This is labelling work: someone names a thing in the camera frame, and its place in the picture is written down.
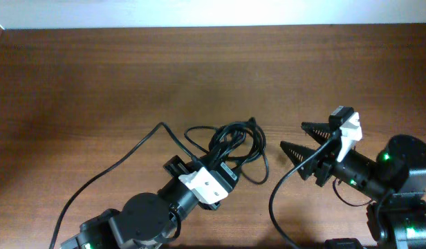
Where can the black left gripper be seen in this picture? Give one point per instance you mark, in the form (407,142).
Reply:
(175,164)

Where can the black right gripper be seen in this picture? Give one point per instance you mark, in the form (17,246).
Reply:
(323,169)

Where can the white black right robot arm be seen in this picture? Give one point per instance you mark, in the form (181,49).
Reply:
(395,181)

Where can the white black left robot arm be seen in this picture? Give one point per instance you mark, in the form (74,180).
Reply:
(149,220)

